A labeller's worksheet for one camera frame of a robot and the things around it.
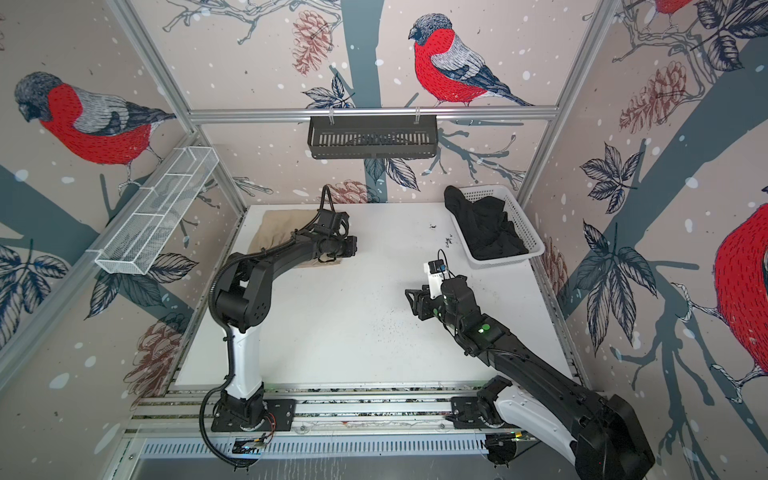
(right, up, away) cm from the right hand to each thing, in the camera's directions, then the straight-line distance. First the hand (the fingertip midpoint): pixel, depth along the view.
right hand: (412, 292), depth 80 cm
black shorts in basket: (+30, +17, +28) cm, 44 cm away
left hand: (-17, +11, +20) cm, 29 cm away
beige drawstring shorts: (-49, +19, +32) cm, 62 cm away
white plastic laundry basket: (+41, +21, +28) cm, 54 cm away
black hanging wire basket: (-24, +51, +27) cm, 63 cm away
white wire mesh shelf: (-69, +23, -1) cm, 72 cm away
